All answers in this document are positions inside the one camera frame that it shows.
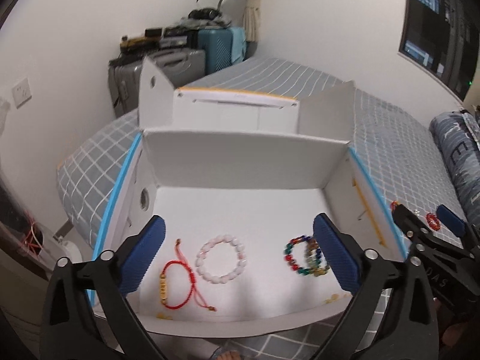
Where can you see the white wall socket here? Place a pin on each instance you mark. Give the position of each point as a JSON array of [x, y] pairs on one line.
[[21, 92]]

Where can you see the white cardboard box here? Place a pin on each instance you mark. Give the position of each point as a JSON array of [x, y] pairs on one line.
[[235, 176]]

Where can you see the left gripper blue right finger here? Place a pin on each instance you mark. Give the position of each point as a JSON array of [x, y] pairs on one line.
[[341, 252]]

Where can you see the teal cloth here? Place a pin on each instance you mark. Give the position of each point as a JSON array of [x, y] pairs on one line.
[[239, 44]]

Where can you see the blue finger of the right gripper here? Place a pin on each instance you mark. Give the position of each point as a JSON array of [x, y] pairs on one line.
[[407, 219], [453, 222]]

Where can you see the dark window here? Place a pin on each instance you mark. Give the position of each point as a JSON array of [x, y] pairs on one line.
[[441, 38]]

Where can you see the black items on suitcase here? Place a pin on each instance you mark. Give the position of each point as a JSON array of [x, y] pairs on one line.
[[181, 34]]

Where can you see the blue striped rolled duvet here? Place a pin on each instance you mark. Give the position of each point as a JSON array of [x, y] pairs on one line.
[[457, 136]]

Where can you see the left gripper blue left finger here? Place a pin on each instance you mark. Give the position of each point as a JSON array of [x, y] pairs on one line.
[[137, 252]]

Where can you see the teal suitcase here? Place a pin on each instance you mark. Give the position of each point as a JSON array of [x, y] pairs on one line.
[[216, 43]]

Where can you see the grey suitcase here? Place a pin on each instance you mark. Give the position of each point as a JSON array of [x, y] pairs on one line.
[[181, 66]]

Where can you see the beige curtain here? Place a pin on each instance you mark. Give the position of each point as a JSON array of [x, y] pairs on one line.
[[251, 20]]

